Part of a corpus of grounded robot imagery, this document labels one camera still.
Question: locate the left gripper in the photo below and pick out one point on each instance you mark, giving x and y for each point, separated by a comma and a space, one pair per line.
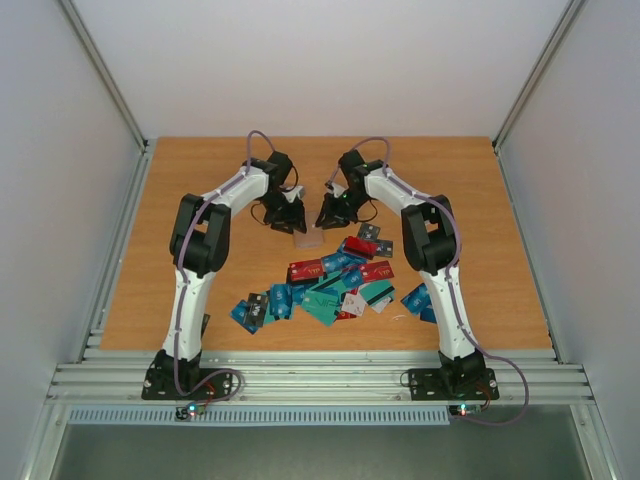
294, 220

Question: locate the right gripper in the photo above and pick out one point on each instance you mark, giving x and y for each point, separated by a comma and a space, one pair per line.
335, 213

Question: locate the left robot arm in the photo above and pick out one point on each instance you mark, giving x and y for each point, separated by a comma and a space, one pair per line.
200, 245

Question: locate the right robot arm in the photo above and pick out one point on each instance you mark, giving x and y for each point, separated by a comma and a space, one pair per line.
430, 245

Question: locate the red card upper right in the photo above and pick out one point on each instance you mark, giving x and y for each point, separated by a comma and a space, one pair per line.
359, 247

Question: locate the black card top right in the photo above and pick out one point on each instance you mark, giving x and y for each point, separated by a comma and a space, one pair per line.
368, 232

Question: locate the red VIP card upper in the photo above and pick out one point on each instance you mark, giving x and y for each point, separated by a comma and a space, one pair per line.
303, 272

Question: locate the red vip card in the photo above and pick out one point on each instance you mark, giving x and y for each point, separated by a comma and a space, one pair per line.
303, 272
376, 271

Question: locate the red VIP card centre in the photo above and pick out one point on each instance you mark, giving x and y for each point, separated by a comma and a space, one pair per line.
376, 271

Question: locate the teal VIP card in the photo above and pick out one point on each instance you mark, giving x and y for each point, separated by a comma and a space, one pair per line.
323, 306

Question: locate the white card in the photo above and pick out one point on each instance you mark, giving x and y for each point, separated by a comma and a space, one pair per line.
353, 305

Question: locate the black VIP card left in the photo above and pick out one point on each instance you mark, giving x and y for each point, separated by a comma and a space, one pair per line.
257, 307

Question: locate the blue card left bottom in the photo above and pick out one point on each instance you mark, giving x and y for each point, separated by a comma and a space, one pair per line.
238, 314

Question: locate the blue card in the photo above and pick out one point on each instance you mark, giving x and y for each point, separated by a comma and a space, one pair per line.
417, 300
238, 314

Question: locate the blue card right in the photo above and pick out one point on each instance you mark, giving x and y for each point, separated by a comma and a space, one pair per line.
417, 300

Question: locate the black card lone left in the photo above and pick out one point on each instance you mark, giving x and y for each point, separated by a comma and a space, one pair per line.
204, 324

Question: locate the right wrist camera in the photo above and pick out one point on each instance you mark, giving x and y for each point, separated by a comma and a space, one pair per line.
334, 189

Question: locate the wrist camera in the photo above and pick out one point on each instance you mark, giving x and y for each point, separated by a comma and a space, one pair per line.
334, 189
295, 193

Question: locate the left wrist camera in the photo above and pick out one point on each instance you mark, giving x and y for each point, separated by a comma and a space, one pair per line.
295, 193

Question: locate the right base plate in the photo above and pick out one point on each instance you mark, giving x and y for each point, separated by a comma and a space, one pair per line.
429, 384

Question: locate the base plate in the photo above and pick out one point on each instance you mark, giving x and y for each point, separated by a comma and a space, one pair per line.
429, 384
220, 385

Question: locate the left base plate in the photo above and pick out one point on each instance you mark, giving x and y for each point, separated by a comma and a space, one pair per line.
220, 385

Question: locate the blue slotted cable duct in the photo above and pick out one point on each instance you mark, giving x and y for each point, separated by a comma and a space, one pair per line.
261, 416

